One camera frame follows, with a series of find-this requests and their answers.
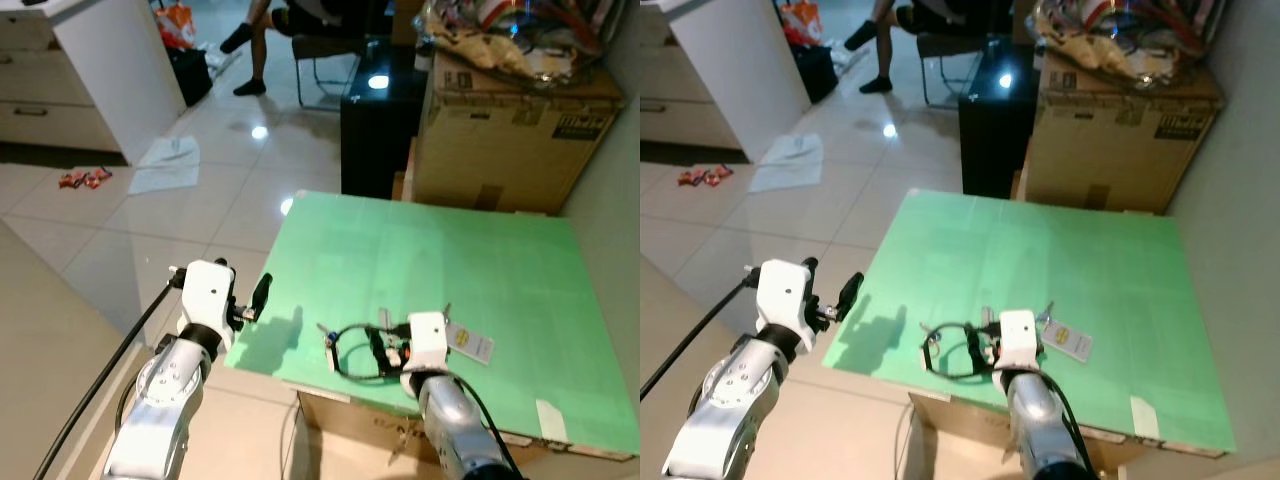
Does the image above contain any flat brown cardboard box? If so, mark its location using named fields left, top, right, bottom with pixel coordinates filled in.
left=293, top=388, right=641, bottom=473
left=908, top=390, right=1226, bottom=473

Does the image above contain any green table mat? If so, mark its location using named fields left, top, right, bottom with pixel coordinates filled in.
left=822, top=188, right=1241, bottom=459
left=225, top=190, right=641, bottom=461

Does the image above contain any white floor cloth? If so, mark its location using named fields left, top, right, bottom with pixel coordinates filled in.
left=127, top=135, right=202, bottom=197
left=748, top=133, right=826, bottom=194

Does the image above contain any thin brown cardboard sheet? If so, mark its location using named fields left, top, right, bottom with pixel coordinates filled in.
left=1010, top=140, right=1031, bottom=201
left=392, top=140, right=417, bottom=204

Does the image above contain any white masking tape piece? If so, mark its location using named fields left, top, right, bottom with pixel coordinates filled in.
left=1130, top=395, right=1161, bottom=441
left=535, top=398, right=568, bottom=443

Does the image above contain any black bag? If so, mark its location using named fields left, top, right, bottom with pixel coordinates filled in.
left=790, top=42, right=839, bottom=104
left=165, top=45, right=214, bottom=108

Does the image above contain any glossy black cabinet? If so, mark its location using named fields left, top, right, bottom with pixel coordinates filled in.
left=958, top=40, right=1041, bottom=199
left=340, top=40, right=433, bottom=201

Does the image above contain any seated person in dark clothes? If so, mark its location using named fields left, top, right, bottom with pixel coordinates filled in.
left=845, top=0, right=961, bottom=96
left=220, top=0, right=351, bottom=98

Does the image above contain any white counter with drawers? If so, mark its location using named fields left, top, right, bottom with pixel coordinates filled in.
left=0, top=0, right=188, bottom=166
left=640, top=0, right=813, bottom=166

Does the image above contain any large printed cardboard box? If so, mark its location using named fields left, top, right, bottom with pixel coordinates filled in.
left=408, top=62, right=626, bottom=216
left=1015, top=60, right=1226, bottom=216

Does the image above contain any orange shopping bag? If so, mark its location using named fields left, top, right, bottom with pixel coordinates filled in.
left=155, top=0, right=197, bottom=51
left=780, top=0, right=823, bottom=46

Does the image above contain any brown wooden pillar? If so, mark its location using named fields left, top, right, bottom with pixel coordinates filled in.
left=392, top=0, right=423, bottom=46
left=1012, top=0, right=1039, bottom=46

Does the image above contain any clear plastic wrapped bundle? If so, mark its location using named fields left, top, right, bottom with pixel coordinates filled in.
left=1030, top=0, right=1216, bottom=93
left=415, top=0, right=606, bottom=93

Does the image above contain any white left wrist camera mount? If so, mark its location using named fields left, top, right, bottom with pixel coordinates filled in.
left=755, top=258, right=816, bottom=336
left=180, top=260, right=238, bottom=333

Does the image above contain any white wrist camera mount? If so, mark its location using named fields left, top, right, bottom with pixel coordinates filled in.
left=180, top=260, right=238, bottom=333
left=995, top=310, right=1041, bottom=371
left=405, top=312, right=451, bottom=373
left=755, top=258, right=816, bottom=336

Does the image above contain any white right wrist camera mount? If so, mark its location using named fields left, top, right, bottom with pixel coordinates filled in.
left=405, top=312, right=451, bottom=373
left=995, top=310, right=1041, bottom=371

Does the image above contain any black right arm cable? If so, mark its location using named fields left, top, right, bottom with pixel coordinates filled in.
left=920, top=318, right=1096, bottom=480
left=320, top=318, right=521, bottom=480

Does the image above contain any black metal frame chair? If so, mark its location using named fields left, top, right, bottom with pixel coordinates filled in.
left=915, top=0, right=1001, bottom=109
left=290, top=0, right=396, bottom=111

